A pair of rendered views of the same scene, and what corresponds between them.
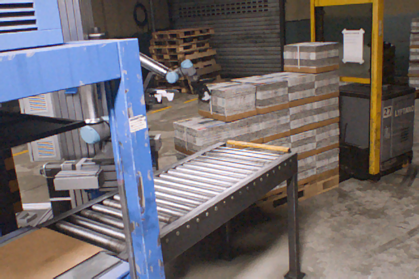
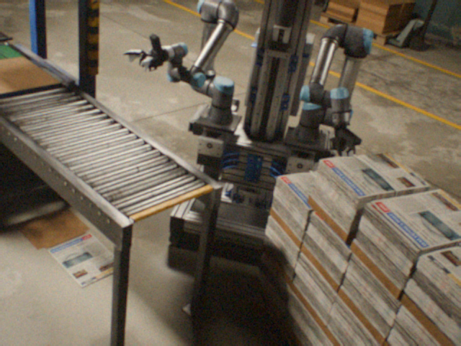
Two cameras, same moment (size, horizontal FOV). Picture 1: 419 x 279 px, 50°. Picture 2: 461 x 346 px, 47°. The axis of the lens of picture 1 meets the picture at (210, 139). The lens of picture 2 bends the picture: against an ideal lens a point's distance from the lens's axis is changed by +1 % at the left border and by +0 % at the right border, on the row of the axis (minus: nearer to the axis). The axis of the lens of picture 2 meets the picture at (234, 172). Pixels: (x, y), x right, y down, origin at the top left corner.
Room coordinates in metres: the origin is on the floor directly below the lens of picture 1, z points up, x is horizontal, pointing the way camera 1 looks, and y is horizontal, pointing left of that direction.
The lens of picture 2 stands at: (2.92, -2.11, 2.09)
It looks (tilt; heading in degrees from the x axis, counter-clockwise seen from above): 31 degrees down; 92
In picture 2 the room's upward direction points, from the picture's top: 10 degrees clockwise
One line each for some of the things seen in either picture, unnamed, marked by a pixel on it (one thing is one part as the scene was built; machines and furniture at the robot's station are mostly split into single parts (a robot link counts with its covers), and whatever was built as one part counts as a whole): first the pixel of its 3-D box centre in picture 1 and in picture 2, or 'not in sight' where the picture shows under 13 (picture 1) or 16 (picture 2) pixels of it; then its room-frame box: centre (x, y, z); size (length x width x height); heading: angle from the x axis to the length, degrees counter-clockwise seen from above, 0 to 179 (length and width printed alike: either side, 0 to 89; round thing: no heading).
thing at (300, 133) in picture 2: not in sight; (307, 130); (3.18, 0.56, 0.87); 0.15 x 0.15 x 0.10
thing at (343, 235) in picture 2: (236, 114); (341, 215); (3.33, -0.20, 0.86); 0.29 x 0.16 x 0.04; 123
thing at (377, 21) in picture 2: not in sight; (369, 12); (4.24, 6.55, 0.28); 1.20 x 0.83 x 0.57; 142
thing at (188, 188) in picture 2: (249, 154); (163, 199); (2.56, -0.22, 0.77); 0.47 x 0.05 x 0.05; 52
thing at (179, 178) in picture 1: (194, 183); (96, 148); (2.15, 0.10, 0.77); 0.47 x 0.05 x 0.05; 52
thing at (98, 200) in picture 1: (151, 186); (132, 138); (2.26, 0.33, 0.74); 1.34 x 0.05 x 0.12; 142
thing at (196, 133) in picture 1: (249, 160); (359, 316); (3.52, -0.31, 0.42); 1.17 x 0.39 x 0.83; 123
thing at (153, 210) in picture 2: (257, 145); (173, 202); (2.62, -0.28, 0.81); 0.43 x 0.03 x 0.02; 52
